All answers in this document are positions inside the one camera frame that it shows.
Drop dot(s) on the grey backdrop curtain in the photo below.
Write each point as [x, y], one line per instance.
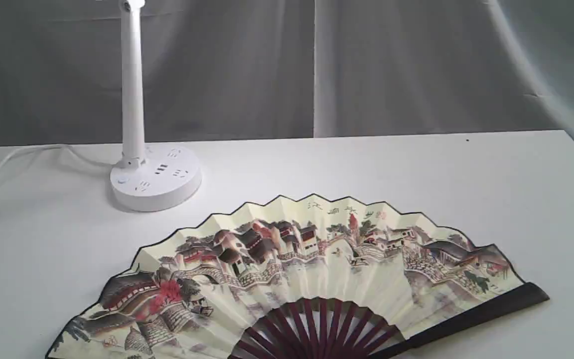
[265, 69]

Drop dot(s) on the painted paper folding fan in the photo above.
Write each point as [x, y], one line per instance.
[298, 279]

